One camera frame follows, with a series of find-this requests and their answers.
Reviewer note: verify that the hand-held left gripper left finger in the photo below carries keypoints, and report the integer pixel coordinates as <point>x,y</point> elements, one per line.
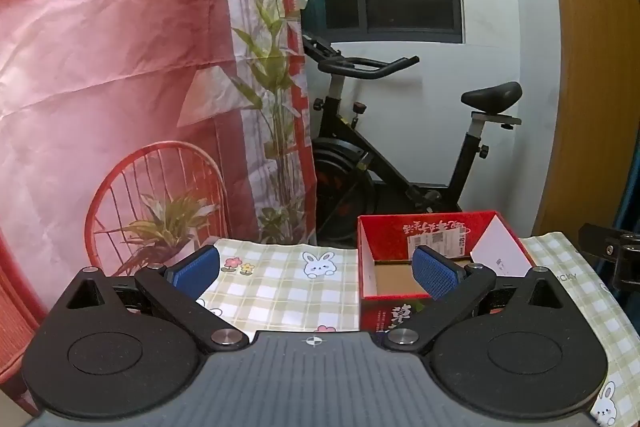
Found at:
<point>197,269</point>

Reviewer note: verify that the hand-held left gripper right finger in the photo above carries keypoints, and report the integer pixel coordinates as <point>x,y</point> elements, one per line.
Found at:
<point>435,274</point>

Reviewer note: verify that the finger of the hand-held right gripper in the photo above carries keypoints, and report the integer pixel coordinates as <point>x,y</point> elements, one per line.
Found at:
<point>605,244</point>

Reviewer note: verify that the black exercise bike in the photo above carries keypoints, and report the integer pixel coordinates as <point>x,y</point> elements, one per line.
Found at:
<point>345,147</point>

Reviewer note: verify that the red strawberry print box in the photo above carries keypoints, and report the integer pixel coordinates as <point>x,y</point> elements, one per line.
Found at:
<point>380,232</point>

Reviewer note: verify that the green checked tablecloth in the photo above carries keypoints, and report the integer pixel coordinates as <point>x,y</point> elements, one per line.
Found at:
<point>280,282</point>

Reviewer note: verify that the red printed backdrop cloth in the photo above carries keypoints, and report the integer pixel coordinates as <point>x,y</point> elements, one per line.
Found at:
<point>100,57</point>

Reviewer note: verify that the wooden door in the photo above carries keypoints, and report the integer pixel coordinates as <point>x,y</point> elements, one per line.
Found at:
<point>585,57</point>

